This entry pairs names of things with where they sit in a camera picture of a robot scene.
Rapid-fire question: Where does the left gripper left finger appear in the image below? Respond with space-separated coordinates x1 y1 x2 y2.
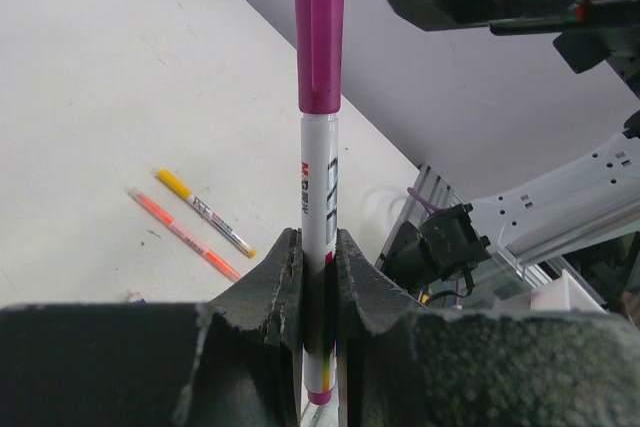
1 229 302 426

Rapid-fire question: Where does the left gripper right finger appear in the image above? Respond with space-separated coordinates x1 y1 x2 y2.
337 231 639 426

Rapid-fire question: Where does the orange highlighter pen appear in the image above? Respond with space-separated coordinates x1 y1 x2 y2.
127 188 241 282

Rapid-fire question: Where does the white marker yellow end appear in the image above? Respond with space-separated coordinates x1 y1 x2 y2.
155 169 257 258

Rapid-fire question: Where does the white pen purple end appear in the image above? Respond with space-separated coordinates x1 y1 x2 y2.
301 113 339 406

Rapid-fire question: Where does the purple pen cap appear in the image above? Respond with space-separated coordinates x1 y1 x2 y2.
294 0 344 115

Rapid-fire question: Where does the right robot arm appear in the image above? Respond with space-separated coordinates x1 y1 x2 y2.
387 0 639 268

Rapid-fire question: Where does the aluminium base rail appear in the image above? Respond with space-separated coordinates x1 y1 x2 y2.
378 157 616 293

